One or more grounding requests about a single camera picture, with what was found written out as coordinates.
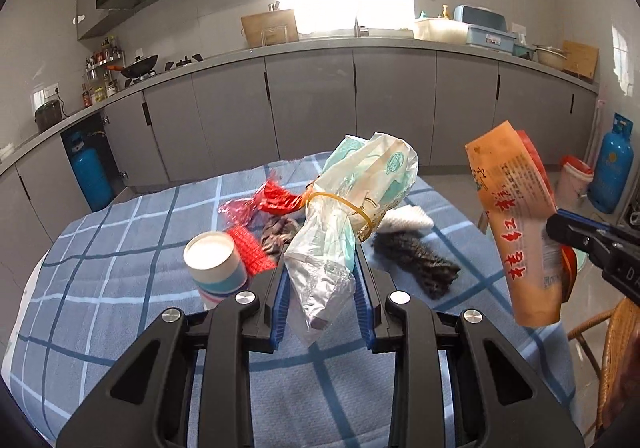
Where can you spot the white tissue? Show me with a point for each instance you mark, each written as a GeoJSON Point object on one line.
{"type": "Point", "coordinates": [407, 219]}

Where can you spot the striped white paper cup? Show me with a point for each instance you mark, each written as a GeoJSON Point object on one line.
{"type": "Point", "coordinates": [212, 268]}

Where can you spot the blue gas cylinder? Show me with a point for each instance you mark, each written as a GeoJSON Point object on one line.
{"type": "Point", "coordinates": [610, 168]}
{"type": "Point", "coordinates": [91, 173]}

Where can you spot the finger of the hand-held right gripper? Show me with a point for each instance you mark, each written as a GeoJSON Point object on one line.
{"type": "Point", "coordinates": [575, 230]}

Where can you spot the red orange foil wrapper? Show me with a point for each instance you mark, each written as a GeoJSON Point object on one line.
{"type": "Point", "coordinates": [277, 198]}

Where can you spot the white green plastic bag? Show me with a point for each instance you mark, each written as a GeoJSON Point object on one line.
{"type": "Point", "coordinates": [325, 238]}

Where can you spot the white bin with red bag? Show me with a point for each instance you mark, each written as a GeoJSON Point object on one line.
{"type": "Point", "coordinates": [574, 178]}

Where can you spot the spice rack with bottles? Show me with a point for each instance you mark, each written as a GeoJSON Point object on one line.
{"type": "Point", "coordinates": [102, 60]}

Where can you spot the square wooden board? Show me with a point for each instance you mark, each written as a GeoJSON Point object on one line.
{"type": "Point", "coordinates": [582, 58]}

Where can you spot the orange snack packet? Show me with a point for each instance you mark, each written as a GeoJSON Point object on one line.
{"type": "Point", "coordinates": [515, 208]}

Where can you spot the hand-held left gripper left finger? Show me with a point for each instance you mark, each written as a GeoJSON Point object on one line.
{"type": "Point", "coordinates": [277, 309]}

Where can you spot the wooden cutting board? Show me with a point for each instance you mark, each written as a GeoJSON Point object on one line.
{"type": "Point", "coordinates": [270, 28]}

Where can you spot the gas stove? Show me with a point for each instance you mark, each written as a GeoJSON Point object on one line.
{"type": "Point", "coordinates": [182, 62]}

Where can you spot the wall socket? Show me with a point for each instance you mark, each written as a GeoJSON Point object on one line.
{"type": "Point", "coordinates": [49, 91]}

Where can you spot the red plastic mesh sleeve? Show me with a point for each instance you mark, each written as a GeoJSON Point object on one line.
{"type": "Point", "coordinates": [250, 248]}

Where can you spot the metal faucet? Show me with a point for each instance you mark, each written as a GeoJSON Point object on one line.
{"type": "Point", "coordinates": [359, 27]}

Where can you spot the metal pot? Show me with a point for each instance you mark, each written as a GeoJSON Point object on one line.
{"type": "Point", "coordinates": [550, 57]}

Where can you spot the wicker chair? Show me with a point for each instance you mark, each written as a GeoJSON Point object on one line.
{"type": "Point", "coordinates": [617, 348]}

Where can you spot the grey base cabinets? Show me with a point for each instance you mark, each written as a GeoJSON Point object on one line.
{"type": "Point", "coordinates": [310, 98]}

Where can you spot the black wok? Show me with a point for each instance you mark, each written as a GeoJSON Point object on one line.
{"type": "Point", "coordinates": [140, 65]}

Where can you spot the grey crumpled cloth scrap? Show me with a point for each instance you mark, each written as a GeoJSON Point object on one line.
{"type": "Point", "coordinates": [277, 235]}

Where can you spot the dark rice cooker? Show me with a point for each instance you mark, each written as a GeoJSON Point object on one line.
{"type": "Point", "coordinates": [48, 117]}

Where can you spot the blue plaid tablecloth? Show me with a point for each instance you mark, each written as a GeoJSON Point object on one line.
{"type": "Point", "coordinates": [125, 278]}

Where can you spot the white plastic container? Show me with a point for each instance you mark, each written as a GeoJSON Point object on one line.
{"type": "Point", "coordinates": [440, 30]}

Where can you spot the yellow soap bottle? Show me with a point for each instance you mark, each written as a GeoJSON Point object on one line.
{"type": "Point", "coordinates": [444, 13]}

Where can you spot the blue dish rack box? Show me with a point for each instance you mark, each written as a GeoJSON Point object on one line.
{"type": "Point", "coordinates": [487, 30]}

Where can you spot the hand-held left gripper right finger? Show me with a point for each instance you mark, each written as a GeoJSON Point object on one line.
{"type": "Point", "coordinates": [364, 309]}

